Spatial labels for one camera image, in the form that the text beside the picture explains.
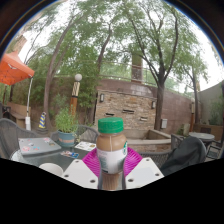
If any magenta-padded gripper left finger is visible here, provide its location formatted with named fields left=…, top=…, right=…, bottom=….
left=62, top=147, right=101, bottom=190

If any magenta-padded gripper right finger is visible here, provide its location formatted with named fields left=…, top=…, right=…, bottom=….
left=123, top=146, right=165, bottom=190

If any green-capped brown drink bottle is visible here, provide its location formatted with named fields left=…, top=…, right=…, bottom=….
left=95, top=117, right=129, bottom=191

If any grey mesh chair holding jacket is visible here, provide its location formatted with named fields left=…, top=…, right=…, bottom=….
left=138, top=133, right=188, bottom=169

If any blue printed card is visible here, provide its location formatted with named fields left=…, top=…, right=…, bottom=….
left=59, top=150, right=80, bottom=159

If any white printed booklet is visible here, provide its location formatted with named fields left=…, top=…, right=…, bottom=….
left=74, top=141, right=97, bottom=152

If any white ceramic mug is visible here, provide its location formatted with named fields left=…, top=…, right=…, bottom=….
left=39, top=162, right=64, bottom=178

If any black jacket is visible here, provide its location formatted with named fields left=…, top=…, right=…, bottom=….
left=159, top=135, right=208, bottom=177

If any grey laptop with stickers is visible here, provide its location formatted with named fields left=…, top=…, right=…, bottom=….
left=18, top=136, right=63, bottom=156

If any green plant in blue pot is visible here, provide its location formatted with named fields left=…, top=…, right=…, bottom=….
left=54, top=106, right=80, bottom=148

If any blue yellow striped cone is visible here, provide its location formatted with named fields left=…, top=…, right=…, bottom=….
left=37, top=111, right=47, bottom=130

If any round dark patio table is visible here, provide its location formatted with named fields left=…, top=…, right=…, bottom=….
left=188, top=131, right=216, bottom=144

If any dark-trunked upright tree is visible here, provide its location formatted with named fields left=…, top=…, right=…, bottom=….
left=123, top=0, right=214, bottom=132

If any black metal patio chair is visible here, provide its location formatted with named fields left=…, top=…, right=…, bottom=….
left=204, top=139, right=224, bottom=162

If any leaning grey-trunked tree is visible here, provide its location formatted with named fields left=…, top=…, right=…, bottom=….
left=29, top=9, right=108, bottom=131

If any orange canopy tent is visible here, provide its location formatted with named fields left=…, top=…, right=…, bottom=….
left=0, top=51, right=36, bottom=131

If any stone brick fountain wall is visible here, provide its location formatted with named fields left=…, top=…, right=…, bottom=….
left=94, top=78, right=194, bottom=153

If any globe-topped lamp post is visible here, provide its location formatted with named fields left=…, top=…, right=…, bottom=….
left=69, top=73, right=83, bottom=116

